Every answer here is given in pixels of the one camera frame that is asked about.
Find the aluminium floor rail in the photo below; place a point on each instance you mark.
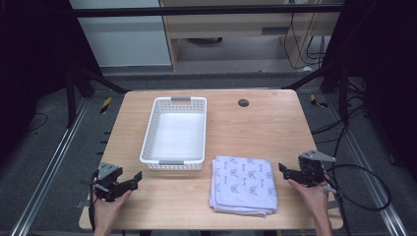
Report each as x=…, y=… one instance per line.
x=49, y=164
x=370, y=170

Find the yellow black striped tape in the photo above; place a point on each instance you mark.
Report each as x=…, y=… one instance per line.
x=317, y=101
x=105, y=105

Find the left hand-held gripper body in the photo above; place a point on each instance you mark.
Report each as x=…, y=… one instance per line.
x=106, y=188

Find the white cabinet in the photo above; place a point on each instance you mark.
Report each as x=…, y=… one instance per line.
x=124, y=39

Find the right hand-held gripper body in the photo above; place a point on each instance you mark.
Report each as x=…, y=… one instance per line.
x=311, y=170

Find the light wooden desk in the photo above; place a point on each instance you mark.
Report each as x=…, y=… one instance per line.
x=236, y=29

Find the black metal stand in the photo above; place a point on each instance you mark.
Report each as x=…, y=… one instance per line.
x=70, y=98
x=342, y=91

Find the person's left hand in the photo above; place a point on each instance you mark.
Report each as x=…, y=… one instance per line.
x=106, y=213

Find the white perforated plastic basket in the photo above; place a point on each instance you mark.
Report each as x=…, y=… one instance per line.
x=177, y=137

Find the person's right hand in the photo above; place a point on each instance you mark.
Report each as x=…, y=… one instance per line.
x=311, y=198

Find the black horizontal frame bar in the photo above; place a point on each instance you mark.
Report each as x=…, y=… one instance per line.
x=196, y=11

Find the lilac patterned cloth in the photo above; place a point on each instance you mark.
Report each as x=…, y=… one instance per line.
x=244, y=183

